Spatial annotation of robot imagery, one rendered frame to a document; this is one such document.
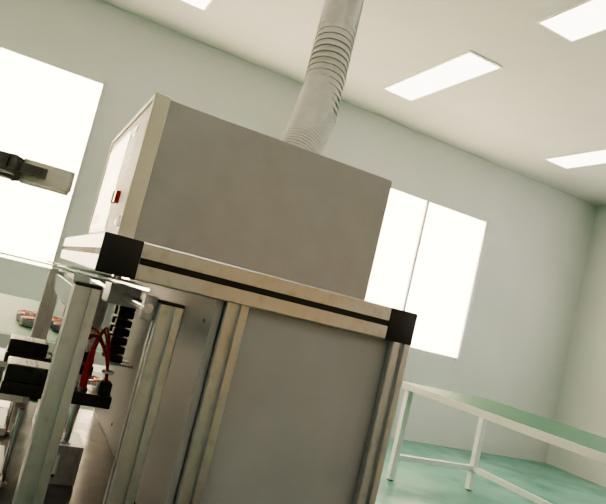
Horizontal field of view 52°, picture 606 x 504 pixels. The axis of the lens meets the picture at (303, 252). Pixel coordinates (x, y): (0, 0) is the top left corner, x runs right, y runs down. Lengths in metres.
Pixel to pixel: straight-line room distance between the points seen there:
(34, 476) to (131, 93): 5.25
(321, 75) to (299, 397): 1.78
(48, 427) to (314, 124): 1.74
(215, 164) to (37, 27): 5.12
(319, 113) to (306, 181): 1.43
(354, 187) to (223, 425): 0.41
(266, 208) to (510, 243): 6.93
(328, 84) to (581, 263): 6.52
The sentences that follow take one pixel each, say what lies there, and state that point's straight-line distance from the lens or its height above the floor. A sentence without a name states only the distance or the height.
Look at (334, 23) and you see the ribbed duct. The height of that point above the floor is 2.22.
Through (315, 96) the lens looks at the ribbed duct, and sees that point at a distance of 2.40.
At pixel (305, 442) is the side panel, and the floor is 0.91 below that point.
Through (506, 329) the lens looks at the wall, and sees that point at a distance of 7.79.
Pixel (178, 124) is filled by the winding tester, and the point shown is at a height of 1.29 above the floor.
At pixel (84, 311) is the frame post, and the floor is 1.02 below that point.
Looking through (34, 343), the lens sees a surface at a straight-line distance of 1.17.
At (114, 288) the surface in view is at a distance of 0.95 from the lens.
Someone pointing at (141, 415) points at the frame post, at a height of 0.91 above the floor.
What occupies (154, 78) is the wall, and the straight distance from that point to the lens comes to 5.97.
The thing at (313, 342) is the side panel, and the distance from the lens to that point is 0.83.
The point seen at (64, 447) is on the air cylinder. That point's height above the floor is 0.82.
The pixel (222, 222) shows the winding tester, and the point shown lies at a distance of 0.88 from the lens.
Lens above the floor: 1.08
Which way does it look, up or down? 5 degrees up
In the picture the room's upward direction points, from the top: 14 degrees clockwise
